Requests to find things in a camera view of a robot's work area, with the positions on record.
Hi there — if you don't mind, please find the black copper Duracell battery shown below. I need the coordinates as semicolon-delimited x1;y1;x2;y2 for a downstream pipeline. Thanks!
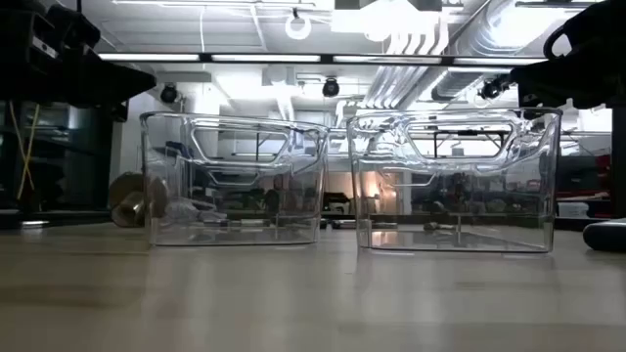
423;221;460;233

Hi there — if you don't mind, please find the black rounded object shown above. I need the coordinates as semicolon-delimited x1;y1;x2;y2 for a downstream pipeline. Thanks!
581;218;626;254

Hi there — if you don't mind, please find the black ceiling rail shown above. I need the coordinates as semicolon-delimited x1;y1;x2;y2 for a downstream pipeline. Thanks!
514;0;596;10

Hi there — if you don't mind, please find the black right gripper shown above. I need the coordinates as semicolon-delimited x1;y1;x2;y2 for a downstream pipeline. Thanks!
509;46;626;110

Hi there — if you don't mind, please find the shiny metal cylinder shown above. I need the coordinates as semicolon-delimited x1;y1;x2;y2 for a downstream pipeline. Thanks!
108;170;170;229

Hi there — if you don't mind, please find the black vertical frame post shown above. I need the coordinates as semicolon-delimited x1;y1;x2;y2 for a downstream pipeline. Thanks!
610;105;626;220

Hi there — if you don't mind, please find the dark background shelving unit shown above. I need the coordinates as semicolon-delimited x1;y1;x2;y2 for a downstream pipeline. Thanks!
0;100;114;214

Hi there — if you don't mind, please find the white background container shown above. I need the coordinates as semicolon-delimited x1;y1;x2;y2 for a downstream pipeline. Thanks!
557;201;591;219

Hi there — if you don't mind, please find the black background frame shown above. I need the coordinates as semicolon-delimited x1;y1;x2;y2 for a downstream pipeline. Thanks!
214;127;291;162
424;128;513;158

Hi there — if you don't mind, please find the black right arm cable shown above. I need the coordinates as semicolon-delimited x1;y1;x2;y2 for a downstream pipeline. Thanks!
542;22;577;61

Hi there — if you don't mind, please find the black table edge rail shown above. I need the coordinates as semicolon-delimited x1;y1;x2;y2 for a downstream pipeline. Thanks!
0;209;626;232

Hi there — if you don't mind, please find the yellow cable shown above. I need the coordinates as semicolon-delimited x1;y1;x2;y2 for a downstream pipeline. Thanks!
8;100;42;201

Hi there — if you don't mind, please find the black background machine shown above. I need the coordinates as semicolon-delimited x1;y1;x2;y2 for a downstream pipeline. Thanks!
322;191;351;215

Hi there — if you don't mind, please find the silver ceiling duct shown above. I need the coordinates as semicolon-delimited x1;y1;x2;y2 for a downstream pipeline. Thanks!
429;0;544;104

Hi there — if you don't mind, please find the red background cabinet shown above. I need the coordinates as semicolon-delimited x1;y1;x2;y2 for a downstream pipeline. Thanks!
557;154;612;202

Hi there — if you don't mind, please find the white cable bundle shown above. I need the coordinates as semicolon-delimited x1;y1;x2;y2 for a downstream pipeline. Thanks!
165;198;229;227

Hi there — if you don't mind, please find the white ring light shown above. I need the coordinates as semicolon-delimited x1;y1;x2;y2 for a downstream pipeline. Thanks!
285;8;313;42

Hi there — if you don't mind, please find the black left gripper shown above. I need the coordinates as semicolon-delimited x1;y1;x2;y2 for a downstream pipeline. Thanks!
72;46;158;123

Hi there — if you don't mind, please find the clear plastic bin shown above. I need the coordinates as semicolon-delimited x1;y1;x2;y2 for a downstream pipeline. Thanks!
345;107;563;254
139;110;330;247

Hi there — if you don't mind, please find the bright ceiling lamp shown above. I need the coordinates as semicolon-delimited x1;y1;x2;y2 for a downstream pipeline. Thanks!
331;0;444;43

